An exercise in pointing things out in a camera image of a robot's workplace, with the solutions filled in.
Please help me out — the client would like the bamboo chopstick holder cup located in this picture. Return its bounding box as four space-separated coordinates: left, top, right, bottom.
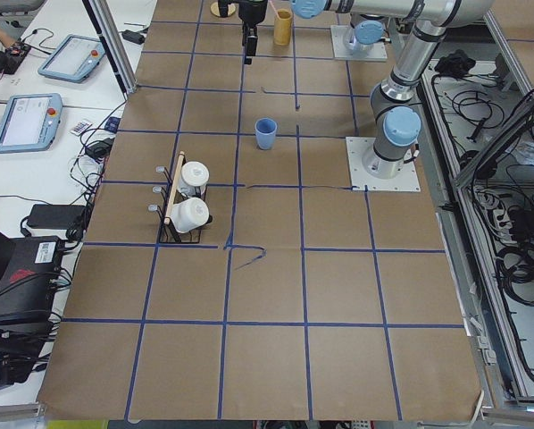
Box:
273 9 293 46

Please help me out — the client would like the white mug near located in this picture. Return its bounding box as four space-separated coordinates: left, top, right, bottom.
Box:
171 198 213 233

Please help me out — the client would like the white mug far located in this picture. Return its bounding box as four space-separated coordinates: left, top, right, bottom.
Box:
178 161 210 198

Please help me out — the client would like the white mug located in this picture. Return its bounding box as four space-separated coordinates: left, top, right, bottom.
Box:
171 198 213 233
178 161 210 198

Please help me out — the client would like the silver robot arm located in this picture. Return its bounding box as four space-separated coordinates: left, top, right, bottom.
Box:
348 20 385 51
290 0 493 180

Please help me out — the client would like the teach pendant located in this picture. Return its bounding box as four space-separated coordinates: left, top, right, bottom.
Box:
38 34 105 83
0 93 63 154

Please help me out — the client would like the black power adapter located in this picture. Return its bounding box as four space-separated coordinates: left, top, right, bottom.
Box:
27 204 85 230

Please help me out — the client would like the black computer box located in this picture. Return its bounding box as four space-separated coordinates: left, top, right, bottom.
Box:
0 232 64 325

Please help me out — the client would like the black wire mug rack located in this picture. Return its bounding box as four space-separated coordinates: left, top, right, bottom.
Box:
148 151 213 244

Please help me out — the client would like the aluminium frame post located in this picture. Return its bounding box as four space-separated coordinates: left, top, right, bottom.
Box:
82 0 137 95

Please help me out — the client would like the wooden cup tree stand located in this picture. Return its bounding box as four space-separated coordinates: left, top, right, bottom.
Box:
210 1 237 18

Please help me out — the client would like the teach pendant near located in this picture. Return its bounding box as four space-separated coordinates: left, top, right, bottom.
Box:
0 93 63 154

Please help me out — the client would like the light blue plastic cup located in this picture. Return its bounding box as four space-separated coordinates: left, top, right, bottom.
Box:
254 118 278 150

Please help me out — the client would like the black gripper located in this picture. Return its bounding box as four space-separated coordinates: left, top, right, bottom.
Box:
238 0 267 65

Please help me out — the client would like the teach pendant far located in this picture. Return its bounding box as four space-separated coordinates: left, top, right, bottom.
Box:
38 34 105 83

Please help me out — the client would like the small remote control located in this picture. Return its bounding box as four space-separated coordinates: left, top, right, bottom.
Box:
70 119 93 136

